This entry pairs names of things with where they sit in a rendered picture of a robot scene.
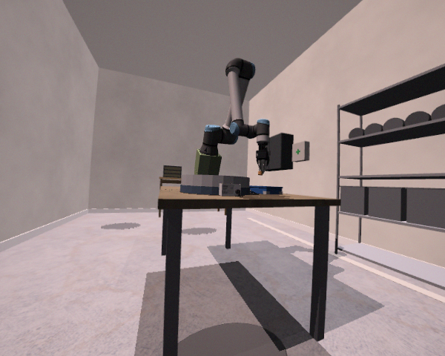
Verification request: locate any blue crate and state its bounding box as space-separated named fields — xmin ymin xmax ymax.
xmin=249 ymin=185 xmax=283 ymax=194

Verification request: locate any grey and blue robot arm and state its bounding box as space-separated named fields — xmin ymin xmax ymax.
xmin=200 ymin=58 xmax=270 ymax=156

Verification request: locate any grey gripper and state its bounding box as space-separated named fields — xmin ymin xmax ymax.
xmin=256 ymin=142 xmax=269 ymax=174

